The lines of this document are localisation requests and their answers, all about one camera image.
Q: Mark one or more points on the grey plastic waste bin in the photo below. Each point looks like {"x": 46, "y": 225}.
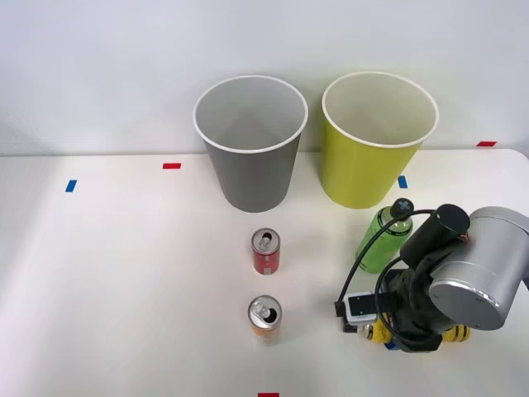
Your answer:
{"x": 252, "y": 178}

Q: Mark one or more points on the red drink can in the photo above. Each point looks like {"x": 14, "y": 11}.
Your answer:
{"x": 265, "y": 258}

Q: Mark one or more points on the yellow plastic bottle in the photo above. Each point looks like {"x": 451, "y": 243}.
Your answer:
{"x": 458, "y": 334}

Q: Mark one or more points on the silver-grey and black right arm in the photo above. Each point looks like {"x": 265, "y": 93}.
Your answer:
{"x": 475, "y": 264}

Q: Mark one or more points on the yellow-green plastic waste bin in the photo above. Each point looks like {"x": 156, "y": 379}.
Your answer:
{"x": 359, "y": 169}

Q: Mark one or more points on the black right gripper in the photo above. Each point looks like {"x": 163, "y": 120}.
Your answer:
{"x": 413, "y": 299}

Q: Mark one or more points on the orange drink can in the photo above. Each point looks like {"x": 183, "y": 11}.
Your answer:
{"x": 266, "y": 328}

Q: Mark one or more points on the green label plastic bottle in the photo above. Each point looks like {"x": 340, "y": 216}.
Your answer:
{"x": 377, "y": 248}

